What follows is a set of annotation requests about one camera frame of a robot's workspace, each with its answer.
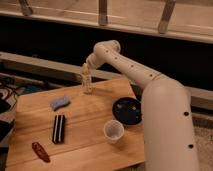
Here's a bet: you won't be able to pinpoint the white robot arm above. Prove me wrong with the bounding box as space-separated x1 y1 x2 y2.
86 40 200 171

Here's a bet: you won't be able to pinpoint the blue sponge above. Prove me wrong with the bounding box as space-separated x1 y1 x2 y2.
50 96 70 111

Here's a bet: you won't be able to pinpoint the metal chair leg middle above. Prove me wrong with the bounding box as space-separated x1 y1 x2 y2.
98 0 108 26

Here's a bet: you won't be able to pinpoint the metal chair leg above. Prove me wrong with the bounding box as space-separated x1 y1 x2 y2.
98 0 108 26
158 0 176 34
19 0 33 16

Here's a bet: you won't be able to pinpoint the black round plate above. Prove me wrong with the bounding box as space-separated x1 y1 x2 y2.
112 97 142 125

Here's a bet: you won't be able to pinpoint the translucent plastic cup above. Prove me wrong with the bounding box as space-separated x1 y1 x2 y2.
103 120 124 144

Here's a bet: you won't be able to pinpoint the wooden table board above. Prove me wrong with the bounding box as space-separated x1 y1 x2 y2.
6 78 145 171

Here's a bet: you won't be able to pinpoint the metal chair leg left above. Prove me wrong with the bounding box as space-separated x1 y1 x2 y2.
19 0 33 16

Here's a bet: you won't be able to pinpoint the metal chair leg right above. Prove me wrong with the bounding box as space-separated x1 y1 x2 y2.
158 0 176 34

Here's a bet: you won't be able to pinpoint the dark red oblong object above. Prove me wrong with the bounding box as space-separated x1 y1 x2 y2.
32 142 50 163

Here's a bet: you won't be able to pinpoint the black cables at left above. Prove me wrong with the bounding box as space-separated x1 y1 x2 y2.
0 75 26 116

